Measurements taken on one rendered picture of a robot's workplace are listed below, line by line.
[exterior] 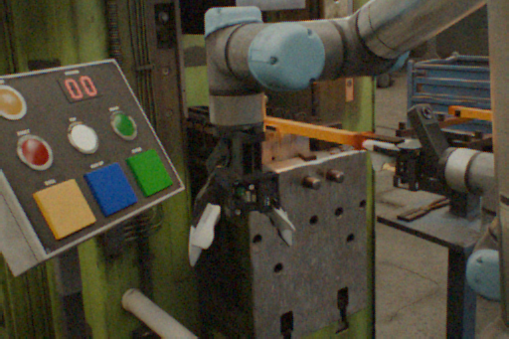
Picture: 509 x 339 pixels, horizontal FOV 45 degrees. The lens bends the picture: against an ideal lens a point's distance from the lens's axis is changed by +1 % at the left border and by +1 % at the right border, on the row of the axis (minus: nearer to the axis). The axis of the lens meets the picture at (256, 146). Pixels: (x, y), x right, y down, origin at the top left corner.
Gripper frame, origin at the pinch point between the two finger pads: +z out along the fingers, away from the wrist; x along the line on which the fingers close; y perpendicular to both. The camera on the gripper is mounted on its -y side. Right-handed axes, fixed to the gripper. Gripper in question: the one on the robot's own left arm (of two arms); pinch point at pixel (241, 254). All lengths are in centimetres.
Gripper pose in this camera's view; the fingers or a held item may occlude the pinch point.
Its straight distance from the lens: 90.3
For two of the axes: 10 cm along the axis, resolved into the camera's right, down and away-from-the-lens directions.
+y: 3.6, 2.0, -9.1
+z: 0.5, 9.7, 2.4
